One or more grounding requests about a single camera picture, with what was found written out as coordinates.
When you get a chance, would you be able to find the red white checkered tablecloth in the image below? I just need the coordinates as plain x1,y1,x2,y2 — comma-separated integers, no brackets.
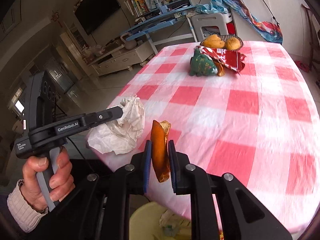
87,41,319,233

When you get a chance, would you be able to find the white paper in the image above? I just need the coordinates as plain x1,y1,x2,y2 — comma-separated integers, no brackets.
87,95,145,155

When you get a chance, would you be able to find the blue plastic bag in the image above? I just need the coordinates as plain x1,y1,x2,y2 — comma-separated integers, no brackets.
195,0,229,14

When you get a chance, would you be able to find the wicker fruit basket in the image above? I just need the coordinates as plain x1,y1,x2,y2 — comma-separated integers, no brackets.
200,34,244,51

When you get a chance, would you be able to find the cream tv cabinet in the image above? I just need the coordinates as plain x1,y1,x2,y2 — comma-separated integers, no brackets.
88,42,154,76

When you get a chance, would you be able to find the colourful kite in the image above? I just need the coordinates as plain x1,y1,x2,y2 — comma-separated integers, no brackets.
222,0,283,44

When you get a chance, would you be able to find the row of books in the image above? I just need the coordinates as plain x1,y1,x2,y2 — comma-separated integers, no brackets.
124,0,150,18

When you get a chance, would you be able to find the yellow mango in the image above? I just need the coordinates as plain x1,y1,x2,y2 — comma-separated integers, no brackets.
225,37,241,50
201,34,225,48

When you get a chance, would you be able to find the orange peel piece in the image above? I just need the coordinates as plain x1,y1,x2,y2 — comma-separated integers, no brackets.
150,120,171,183

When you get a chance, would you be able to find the pink kettlebell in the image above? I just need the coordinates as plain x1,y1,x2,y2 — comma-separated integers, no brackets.
120,32,137,50

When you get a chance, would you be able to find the white plastic stool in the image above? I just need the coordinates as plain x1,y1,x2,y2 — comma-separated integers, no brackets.
191,13,228,41

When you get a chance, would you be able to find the black wall television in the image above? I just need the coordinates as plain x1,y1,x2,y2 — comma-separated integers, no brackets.
74,0,120,35

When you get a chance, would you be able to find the person's left hand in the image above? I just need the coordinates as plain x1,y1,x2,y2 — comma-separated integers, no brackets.
20,146,75,212

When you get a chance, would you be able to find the dark wooden chair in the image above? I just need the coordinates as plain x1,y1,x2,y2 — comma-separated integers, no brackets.
301,4,319,71

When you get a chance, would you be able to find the yellow trash bin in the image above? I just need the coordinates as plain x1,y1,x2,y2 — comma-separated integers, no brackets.
129,202,191,239

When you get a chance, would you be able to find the red snack wrapper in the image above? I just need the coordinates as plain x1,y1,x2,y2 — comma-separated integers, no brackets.
195,45,246,75

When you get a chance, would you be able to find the white knit sleeve forearm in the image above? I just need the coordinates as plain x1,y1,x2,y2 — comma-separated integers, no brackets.
7,179,48,233

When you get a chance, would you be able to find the blue study desk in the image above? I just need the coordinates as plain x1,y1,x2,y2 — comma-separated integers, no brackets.
120,0,197,55

